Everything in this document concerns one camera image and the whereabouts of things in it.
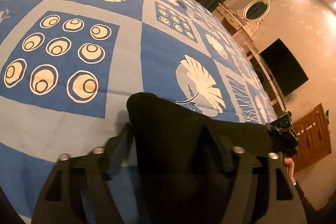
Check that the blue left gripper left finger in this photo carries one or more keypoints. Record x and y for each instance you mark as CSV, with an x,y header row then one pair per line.
x,y
117,150

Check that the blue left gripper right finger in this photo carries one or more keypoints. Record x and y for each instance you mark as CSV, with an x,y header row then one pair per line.
x,y
220,148

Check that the black pants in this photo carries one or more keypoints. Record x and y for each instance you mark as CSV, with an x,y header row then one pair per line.
x,y
178,181

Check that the dark sleeved right forearm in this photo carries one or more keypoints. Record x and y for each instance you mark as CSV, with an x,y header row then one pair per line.
x,y
312,217

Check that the person's right hand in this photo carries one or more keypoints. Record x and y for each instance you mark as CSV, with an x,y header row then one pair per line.
x,y
289,163

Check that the brown wooden cabinet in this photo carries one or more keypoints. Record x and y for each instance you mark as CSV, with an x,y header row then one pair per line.
x,y
313,137

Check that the white dressing table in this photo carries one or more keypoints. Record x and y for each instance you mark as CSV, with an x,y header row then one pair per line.
x,y
243,31

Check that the oval white framed mirror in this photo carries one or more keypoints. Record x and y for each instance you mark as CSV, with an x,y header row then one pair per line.
x,y
257,9

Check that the blue patterned bedsheet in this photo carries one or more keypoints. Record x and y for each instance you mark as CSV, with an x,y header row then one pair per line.
x,y
68,67

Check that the black wall television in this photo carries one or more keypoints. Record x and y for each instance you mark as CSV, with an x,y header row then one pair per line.
x,y
284,67

